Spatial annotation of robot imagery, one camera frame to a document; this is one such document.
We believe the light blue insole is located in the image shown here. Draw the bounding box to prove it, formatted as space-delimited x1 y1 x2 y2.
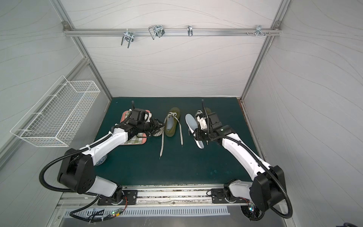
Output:
185 113 204 149

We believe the olive shoe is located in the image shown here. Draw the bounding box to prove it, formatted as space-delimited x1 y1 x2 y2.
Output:
194 107 212 122
159 107 184 158

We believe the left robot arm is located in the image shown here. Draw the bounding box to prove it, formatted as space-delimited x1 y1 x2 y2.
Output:
57 108 164 197

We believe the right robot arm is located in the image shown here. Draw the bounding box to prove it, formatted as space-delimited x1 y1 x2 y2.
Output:
185 111 287 211

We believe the pink tray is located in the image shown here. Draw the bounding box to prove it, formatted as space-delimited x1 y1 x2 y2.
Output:
119 110 151 145

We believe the green checkered cloth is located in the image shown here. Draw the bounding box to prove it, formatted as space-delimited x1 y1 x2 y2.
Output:
121 110 147 145

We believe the ribbed ceramic cup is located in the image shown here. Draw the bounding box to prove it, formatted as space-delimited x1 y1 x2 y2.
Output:
153 127 164 137

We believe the blue white patterned bowl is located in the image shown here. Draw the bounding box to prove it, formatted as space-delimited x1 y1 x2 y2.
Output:
95 155 107 166

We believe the metal U-bolt clamp left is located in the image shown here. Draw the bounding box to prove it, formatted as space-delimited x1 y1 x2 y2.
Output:
121 30 134 48

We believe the metal hook clamp middle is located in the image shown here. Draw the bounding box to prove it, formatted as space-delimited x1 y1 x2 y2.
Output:
148 25 165 40

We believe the white vent strip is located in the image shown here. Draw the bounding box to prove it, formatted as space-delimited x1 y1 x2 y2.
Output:
75 206 230 218

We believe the small metal clip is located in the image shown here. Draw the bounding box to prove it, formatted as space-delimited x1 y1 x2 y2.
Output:
187 25 193 37

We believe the aluminium crossbar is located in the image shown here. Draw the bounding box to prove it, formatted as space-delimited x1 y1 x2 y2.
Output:
63 27 282 37

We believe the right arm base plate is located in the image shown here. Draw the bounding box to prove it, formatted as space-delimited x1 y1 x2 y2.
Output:
206 187 250 205

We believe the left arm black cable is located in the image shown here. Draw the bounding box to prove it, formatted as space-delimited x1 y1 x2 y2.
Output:
39 133 112 194

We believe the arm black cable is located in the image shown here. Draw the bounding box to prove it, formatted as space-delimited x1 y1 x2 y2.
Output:
201 99 293 219
39 133 112 194

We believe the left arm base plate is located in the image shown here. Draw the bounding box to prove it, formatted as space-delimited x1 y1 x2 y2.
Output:
97 190 138 206

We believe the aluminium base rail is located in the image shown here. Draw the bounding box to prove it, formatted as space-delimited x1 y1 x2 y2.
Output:
56 185 290 209

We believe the white wire basket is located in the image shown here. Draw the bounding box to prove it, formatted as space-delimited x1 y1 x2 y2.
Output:
10 76 100 148

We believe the metal bracket right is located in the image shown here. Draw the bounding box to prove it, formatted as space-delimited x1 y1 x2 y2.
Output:
246 25 271 37

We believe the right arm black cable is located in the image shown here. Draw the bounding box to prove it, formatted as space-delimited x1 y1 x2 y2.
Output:
201 99 293 219

